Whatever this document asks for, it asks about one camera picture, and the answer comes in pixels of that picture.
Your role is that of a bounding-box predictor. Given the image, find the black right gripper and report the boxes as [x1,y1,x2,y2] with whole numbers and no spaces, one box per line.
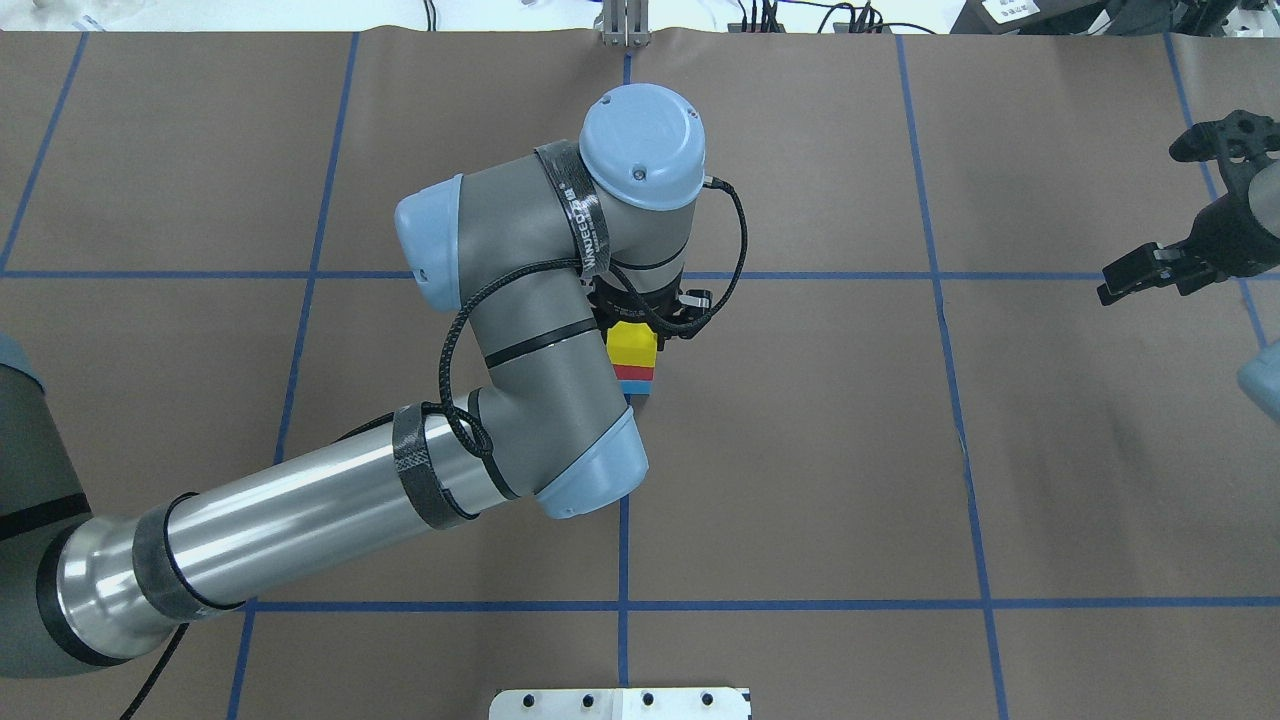
[1096,165,1279,307]

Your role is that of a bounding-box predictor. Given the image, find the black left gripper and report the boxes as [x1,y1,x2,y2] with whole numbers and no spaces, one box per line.
[588,272,714,331]

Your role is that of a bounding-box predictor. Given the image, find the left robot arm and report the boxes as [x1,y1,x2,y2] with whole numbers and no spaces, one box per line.
[1,83,718,679]

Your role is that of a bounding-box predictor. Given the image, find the blue wooden cube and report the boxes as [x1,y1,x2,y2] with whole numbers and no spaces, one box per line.
[620,379,653,397]

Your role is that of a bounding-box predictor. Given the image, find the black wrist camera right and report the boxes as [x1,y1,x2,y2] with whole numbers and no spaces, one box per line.
[1167,109,1279,182]

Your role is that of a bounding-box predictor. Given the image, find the white metal mount base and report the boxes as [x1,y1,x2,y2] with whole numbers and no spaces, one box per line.
[488,687,753,719]

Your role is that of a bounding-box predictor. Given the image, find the black cables behind table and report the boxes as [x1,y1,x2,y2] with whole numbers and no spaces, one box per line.
[420,0,941,35]

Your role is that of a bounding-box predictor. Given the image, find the yellow wooden cube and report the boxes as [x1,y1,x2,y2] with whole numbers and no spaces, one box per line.
[605,322,659,369]

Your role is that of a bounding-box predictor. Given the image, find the grey metal bracket table edge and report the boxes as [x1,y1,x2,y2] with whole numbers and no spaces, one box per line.
[595,0,652,49]

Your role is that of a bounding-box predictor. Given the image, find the red wooden cube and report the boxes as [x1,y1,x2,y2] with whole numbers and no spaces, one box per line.
[613,364,655,383]

